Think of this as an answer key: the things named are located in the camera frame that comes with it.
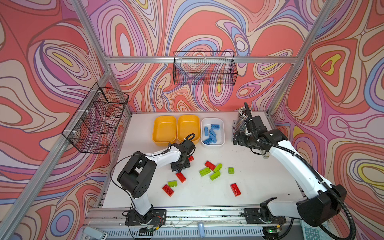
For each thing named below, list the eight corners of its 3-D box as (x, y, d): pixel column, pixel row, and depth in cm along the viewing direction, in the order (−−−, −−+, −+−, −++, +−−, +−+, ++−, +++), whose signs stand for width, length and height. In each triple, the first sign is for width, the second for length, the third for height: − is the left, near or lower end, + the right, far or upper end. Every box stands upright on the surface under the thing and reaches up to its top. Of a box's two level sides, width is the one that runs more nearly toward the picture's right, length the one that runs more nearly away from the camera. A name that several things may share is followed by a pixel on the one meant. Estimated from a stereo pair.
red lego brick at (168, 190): (162, 189, 85) (161, 188, 83) (166, 184, 86) (166, 183, 85) (170, 197, 82) (169, 196, 80) (174, 192, 83) (174, 191, 82)
